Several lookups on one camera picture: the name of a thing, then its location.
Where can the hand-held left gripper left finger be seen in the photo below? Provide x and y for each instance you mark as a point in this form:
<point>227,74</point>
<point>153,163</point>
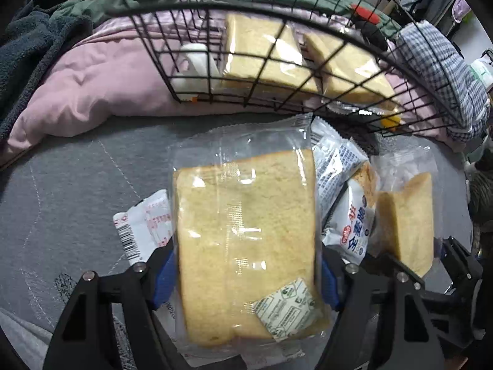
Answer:
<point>163,277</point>

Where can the red and black glove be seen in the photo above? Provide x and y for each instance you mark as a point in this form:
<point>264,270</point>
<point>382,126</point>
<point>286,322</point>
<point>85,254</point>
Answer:
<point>366,13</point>

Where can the pink quilt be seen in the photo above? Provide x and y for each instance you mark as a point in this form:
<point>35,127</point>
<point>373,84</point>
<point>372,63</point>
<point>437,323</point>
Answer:
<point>108,81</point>

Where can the bread slice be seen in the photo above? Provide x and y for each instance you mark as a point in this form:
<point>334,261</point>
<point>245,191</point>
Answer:
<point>246,219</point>
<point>254,50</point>
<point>346,73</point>
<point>404,219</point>

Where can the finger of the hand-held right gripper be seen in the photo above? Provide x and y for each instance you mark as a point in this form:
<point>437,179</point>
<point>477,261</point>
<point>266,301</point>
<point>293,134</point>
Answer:
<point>460,256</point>
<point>458,312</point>

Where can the silver yellow snack packet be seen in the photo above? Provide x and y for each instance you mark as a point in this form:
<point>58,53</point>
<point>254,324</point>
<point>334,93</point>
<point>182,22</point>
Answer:
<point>389,120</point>

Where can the blue checked pillow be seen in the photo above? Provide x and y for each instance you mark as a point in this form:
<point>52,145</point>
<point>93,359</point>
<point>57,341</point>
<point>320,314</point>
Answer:
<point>443,61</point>

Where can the white green plastic bag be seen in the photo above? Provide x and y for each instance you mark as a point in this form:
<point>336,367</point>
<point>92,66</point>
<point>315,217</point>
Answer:
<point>483,71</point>

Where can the white packet with red print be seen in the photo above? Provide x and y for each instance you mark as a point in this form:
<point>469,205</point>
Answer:
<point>150,223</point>

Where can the white plastic bottle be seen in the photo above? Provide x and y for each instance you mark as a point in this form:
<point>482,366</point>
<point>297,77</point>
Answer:
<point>196,65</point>

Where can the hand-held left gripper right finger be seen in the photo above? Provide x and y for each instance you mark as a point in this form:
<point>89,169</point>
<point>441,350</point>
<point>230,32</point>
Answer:
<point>329,281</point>

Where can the dark blue fleece blanket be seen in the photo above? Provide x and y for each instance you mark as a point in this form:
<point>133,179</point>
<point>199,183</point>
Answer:
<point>30,54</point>

